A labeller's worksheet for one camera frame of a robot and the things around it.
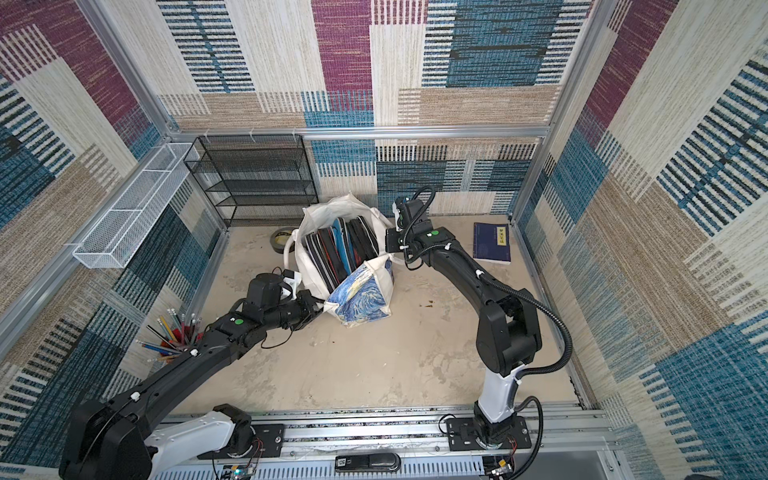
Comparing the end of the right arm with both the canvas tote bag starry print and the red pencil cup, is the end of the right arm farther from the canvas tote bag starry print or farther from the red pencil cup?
the red pencil cup

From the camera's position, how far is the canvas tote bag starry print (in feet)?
2.63

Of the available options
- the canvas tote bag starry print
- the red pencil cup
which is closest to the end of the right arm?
the canvas tote bag starry print
